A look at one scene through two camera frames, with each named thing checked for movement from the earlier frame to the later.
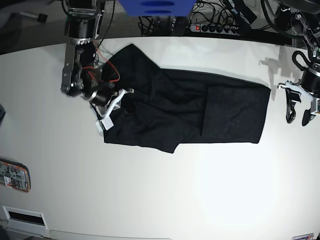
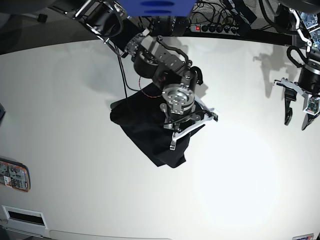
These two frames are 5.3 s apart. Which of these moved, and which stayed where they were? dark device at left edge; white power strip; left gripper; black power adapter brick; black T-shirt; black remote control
Moved: black T-shirt; left gripper
Stayed: black power adapter brick; black remote control; white power strip; dark device at left edge
